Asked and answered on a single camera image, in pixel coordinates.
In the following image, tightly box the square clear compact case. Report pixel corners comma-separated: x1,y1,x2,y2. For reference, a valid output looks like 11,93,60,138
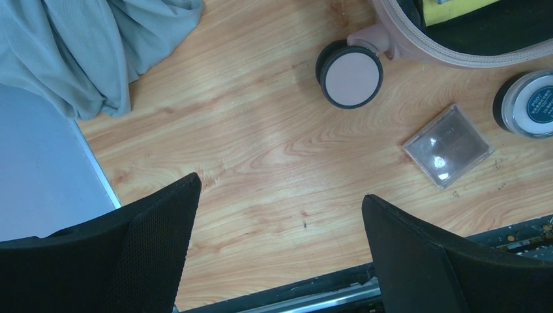
402,104,495,190

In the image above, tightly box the yellow garment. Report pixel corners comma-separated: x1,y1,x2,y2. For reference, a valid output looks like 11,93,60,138
422,0,498,26

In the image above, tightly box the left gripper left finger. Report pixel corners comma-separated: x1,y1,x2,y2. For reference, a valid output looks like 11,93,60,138
1,173,202,312

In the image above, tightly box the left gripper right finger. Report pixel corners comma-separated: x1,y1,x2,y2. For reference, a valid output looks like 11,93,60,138
362,194,552,312

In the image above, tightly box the grey cloth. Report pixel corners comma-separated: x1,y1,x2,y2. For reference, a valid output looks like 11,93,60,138
1,0,204,120

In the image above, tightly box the round blue-lid jar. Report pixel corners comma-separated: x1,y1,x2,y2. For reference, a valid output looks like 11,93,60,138
492,69,552,139

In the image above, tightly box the pink open suitcase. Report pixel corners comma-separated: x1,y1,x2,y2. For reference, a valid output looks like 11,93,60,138
316,1,552,110

